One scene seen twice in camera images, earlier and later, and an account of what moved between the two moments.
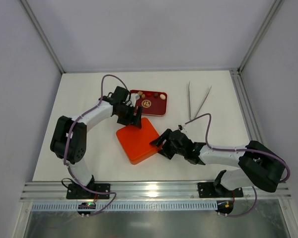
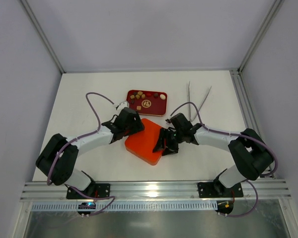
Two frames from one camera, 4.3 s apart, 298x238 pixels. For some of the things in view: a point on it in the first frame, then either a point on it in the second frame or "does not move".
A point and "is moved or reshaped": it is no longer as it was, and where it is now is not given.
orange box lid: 136,141 is moved or reshaped
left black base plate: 77,191 does not move
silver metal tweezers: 191,119 does not move
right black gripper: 169,143 to 170,138
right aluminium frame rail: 246,106 does not move
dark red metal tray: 153,103 does not move
